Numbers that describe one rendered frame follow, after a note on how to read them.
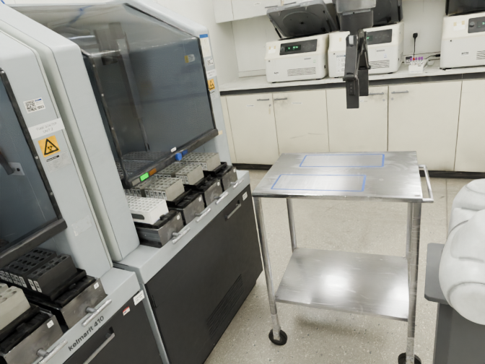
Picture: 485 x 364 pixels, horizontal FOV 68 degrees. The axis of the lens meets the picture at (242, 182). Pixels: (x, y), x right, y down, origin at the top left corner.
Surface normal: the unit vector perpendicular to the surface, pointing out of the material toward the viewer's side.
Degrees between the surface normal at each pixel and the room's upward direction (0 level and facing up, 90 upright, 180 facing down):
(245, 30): 90
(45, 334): 90
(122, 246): 90
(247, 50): 90
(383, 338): 0
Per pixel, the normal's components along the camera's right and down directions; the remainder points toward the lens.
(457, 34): -0.47, -0.11
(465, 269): -0.81, -0.43
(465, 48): -0.45, 0.41
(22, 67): 0.88, 0.06
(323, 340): -0.15, -0.91
